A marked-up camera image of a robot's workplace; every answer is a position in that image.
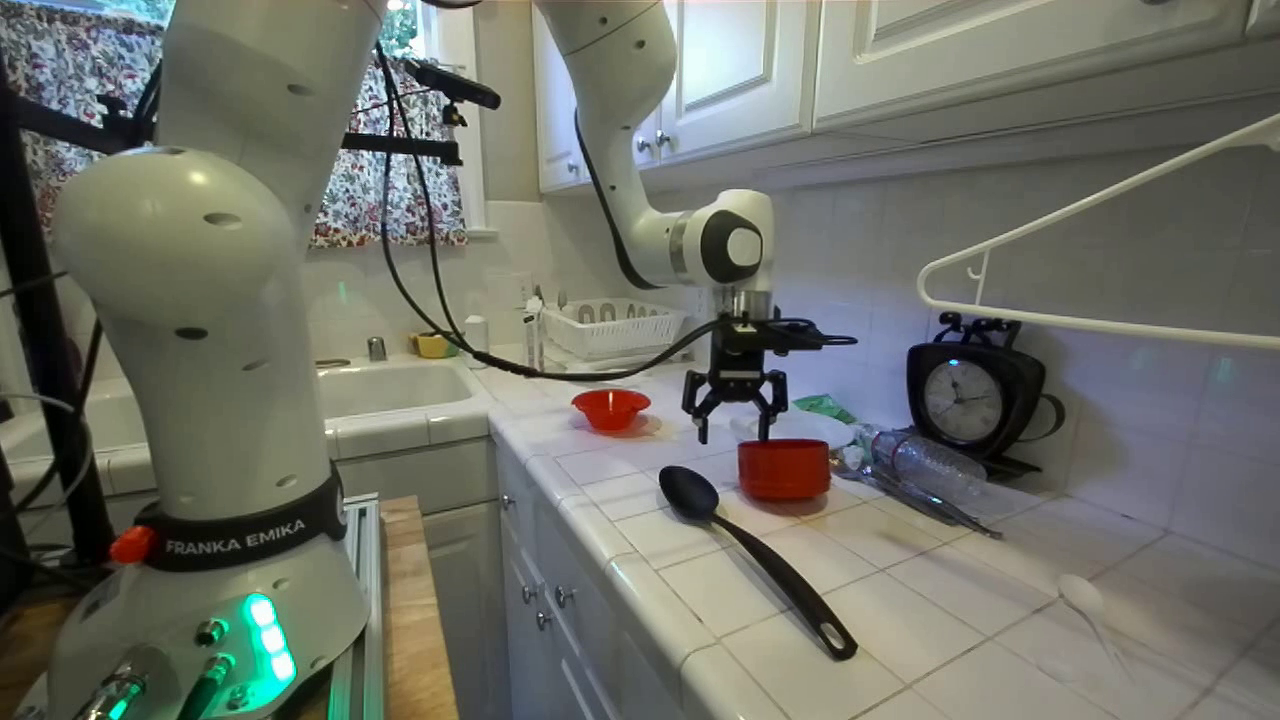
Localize white plastic spoon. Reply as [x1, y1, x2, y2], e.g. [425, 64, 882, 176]
[1055, 576, 1137, 658]

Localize floral curtain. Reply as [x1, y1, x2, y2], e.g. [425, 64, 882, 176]
[0, 0, 468, 246]

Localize white dish rack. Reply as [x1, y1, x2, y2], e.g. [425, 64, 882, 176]
[543, 297, 684, 363]

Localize white cabinets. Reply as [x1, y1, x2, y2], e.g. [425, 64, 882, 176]
[339, 440, 684, 720]
[531, 0, 1280, 193]

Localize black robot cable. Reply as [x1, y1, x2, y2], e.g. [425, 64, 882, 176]
[370, 34, 732, 386]

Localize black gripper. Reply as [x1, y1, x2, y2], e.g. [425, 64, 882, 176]
[681, 316, 832, 440]

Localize white upper cabinets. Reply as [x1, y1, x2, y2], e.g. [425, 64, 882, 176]
[531, 0, 1280, 193]

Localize white wire hanger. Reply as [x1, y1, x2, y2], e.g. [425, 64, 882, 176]
[916, 115, 1280, 352]

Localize red round container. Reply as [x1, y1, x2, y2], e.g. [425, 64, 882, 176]
[734, 440, 832, 502]

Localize clear plastic bottle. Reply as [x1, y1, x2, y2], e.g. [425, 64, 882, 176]
[872, 426, 988, 501]

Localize green sponge packet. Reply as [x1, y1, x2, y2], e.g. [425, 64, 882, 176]
[792, 392, 864, 426]

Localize red bowl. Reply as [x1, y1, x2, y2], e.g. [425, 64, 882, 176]
[573, 386, 646, 433]

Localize black desk clock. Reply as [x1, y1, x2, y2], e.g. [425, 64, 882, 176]
[909, 311, 1068, 479]

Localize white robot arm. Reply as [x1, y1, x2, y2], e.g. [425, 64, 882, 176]
[45, 0, 826, 720]

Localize black plastic serving spoon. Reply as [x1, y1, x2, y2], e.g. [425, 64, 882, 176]
[659, 462, 859, 658]

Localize white kitchen sink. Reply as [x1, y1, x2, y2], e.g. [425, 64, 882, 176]
[82, 358, 489, 490]

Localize white lower cabinets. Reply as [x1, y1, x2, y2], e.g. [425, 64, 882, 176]
[339, 440, 684, 720]

